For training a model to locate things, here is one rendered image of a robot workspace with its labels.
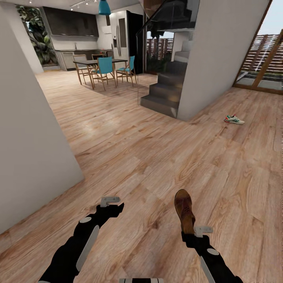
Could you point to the sandal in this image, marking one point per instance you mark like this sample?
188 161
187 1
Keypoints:
183 206

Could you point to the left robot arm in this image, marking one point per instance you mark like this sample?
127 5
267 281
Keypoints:
69 258

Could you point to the stairs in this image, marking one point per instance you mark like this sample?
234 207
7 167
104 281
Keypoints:
163 48

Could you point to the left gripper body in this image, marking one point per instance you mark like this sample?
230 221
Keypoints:
109 211

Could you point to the gym shoe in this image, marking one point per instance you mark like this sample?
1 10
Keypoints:
233 119

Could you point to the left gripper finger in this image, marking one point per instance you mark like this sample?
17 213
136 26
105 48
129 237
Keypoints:
120 208

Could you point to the door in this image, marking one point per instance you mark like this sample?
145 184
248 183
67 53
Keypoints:
262 66

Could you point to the range hood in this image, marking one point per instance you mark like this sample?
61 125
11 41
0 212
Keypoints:
107 29

